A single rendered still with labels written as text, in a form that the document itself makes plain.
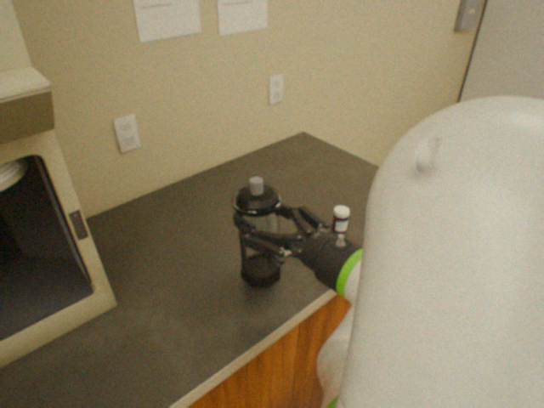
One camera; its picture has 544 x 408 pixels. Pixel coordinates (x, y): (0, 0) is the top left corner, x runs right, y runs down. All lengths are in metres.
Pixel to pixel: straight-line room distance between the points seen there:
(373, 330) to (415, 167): 0.07
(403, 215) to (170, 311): 0.80
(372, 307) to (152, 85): 1.13
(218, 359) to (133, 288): 0.30
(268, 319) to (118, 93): 0.78
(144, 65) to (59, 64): 0.24
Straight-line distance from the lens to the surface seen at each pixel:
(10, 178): 0.76
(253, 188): 0.76
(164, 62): 1.24
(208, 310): 0.91
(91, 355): 0.91
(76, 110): 1.18
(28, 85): 0.57
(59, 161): 0.73
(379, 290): 0.17
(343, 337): 0.59
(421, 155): 0.17
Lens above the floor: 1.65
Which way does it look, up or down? 36 degrees down
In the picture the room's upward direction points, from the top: straight up
